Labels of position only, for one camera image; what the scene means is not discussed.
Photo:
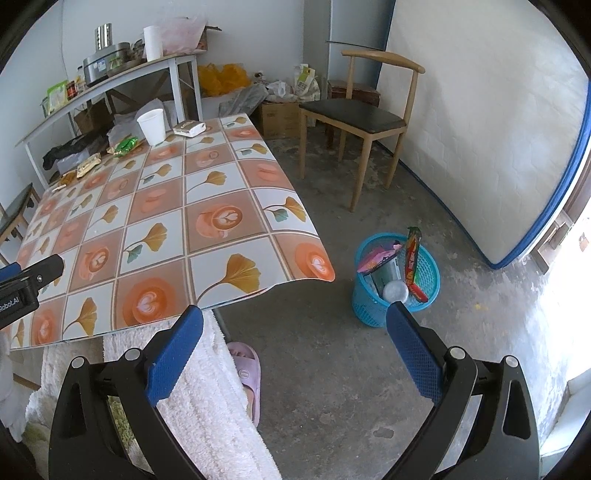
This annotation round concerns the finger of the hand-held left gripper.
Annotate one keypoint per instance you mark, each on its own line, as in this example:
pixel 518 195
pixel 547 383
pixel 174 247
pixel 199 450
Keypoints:
pixel 44 272
pixel 9 271

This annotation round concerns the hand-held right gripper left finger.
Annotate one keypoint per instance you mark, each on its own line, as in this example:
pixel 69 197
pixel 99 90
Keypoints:
pixel 175 355

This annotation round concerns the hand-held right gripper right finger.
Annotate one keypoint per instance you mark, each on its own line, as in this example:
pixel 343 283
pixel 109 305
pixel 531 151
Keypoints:
pixel 415 350

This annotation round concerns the white plastic bottle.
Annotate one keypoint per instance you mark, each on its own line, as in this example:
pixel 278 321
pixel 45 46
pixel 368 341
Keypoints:
pixel 396 291

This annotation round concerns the blue plastic waste basket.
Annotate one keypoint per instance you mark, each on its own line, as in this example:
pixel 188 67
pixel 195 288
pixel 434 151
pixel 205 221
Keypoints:
pixel 369 304

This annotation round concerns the red snack packet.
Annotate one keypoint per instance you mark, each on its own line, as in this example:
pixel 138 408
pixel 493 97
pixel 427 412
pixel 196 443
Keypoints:
pixel 411 263

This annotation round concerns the pink snack bag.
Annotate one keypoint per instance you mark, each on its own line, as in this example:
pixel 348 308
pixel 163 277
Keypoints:
pixel 374 262

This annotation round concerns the white fluffy robe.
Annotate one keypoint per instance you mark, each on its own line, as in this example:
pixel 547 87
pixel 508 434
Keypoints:
pixel 217 392

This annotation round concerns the wooden chair with dark seat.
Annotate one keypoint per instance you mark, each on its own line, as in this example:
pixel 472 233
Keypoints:
pixel 351 115
pixel 16 207

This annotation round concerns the pink slipper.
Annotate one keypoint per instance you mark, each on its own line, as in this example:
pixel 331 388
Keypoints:
pixel 244 369

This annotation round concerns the orange snack packet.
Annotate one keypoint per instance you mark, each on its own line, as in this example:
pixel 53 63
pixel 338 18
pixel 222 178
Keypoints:
pixel 68 178

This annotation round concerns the yellow noodle packet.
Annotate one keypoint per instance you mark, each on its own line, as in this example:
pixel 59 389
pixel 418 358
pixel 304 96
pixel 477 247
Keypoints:
pixel 88 166

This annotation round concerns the black bag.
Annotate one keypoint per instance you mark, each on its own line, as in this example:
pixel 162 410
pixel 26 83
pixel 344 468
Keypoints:
pixel 74 150

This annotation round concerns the ginkgo patterned tablecloth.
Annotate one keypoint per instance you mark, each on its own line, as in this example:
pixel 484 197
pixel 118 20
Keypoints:
pixel 184 207

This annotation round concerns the small green packets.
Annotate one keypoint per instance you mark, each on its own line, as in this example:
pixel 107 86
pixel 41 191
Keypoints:
pixel 127 146

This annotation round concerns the cardboard box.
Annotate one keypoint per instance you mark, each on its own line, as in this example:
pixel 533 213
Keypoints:
pixel 210 39
pixel 92 117
pixel 279 120

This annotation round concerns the white plastic bag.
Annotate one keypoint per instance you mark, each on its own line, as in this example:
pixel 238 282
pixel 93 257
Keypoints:
pixel 121 129
pixel 279 92

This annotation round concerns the green packet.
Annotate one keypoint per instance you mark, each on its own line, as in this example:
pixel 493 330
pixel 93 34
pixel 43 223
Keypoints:
pixel 57 98

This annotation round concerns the white paper cup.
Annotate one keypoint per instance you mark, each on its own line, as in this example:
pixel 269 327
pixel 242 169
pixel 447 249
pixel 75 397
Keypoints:
pixel 151 127

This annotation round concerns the dark sauce jar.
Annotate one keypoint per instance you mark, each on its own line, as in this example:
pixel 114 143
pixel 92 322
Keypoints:
pixel 71 90

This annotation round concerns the small carton box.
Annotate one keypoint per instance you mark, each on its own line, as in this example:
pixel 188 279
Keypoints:
pixel 189 129

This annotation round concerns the steel pot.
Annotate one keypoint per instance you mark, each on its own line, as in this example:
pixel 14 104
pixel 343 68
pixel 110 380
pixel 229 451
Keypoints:
pixel 104 64

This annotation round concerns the steel utensil holder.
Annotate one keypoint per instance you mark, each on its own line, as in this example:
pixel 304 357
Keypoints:
pixel 105 36

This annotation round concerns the white mattress with blue edge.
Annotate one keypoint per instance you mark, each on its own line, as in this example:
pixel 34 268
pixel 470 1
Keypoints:
pixel 485 115

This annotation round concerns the white paper roll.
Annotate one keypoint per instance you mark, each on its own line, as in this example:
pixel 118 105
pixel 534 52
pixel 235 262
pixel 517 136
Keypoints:
pixel 152 44

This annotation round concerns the yellow plastic bag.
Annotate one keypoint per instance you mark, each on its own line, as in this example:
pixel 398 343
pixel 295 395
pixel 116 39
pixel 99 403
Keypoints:
pixel 224 78

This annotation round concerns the grey plastic bag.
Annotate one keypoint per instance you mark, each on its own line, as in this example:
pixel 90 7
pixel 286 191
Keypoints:
pixel 244 99

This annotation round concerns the pink plastic bag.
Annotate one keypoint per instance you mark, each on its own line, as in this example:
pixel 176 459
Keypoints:
pixel 178 32

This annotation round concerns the white green paper bag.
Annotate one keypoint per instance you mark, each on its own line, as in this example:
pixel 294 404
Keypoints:
pixel 307 83

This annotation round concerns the grey refrigerator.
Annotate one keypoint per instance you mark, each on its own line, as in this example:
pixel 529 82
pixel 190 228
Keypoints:
pixel 355 23

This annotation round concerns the white frame desk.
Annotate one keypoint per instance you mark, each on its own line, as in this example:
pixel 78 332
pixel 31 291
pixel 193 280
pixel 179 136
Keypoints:
pixel 115 74

